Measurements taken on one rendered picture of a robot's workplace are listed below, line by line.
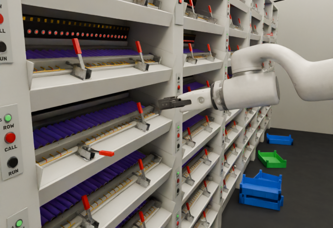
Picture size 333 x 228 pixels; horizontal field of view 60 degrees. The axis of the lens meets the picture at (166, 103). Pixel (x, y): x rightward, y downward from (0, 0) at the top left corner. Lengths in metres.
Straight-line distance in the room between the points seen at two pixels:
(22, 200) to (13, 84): 0.21
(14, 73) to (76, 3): 0.21
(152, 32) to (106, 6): 0.38
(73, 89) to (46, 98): 0.07
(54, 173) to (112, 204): 0.28
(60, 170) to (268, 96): 0.51
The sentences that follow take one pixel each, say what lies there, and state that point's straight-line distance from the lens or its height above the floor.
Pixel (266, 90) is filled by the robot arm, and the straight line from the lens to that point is 0.74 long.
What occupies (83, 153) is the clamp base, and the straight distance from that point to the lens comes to 0.72.
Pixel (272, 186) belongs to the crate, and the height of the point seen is 0.09.
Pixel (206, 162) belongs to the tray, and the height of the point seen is 0.57.
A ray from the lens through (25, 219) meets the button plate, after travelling 0.62.
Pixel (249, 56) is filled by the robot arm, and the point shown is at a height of 1.18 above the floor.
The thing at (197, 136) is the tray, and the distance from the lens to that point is 1.50.
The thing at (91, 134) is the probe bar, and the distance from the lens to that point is 0.79.
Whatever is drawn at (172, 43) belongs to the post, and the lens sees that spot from 1.05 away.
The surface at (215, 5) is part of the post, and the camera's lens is 1.74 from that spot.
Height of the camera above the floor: 1.20
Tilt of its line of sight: 11 degrees down
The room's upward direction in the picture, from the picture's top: straight up
